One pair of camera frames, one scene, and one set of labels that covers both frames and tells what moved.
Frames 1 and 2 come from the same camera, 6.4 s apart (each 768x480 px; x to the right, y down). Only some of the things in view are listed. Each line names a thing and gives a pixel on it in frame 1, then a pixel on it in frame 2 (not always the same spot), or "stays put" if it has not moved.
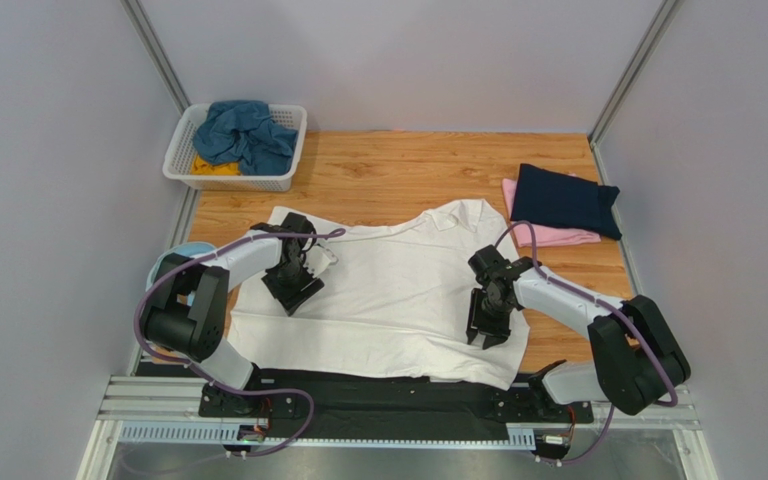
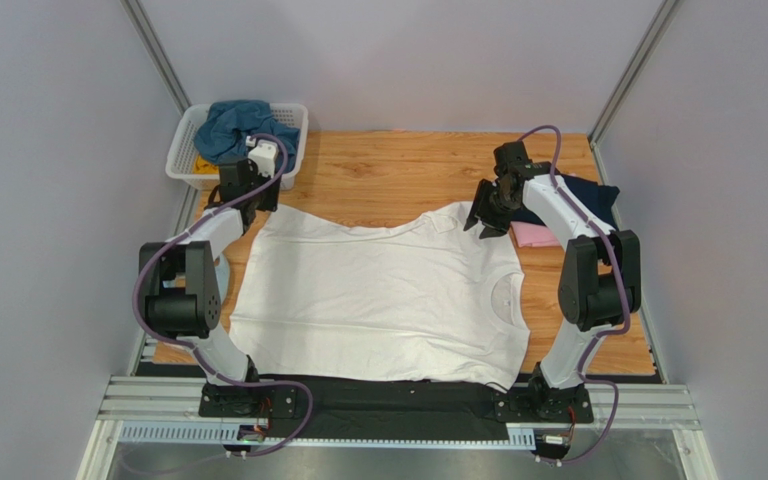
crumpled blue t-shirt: x=245 y=131 stays put
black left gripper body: x=291 y=278 → x=268 y=197
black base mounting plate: x=337 y=404 stays put
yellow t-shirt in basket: x=199 y=167 stays put
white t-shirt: x=395 y=304 stays put
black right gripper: x=487 y=321 → x=490 y=204
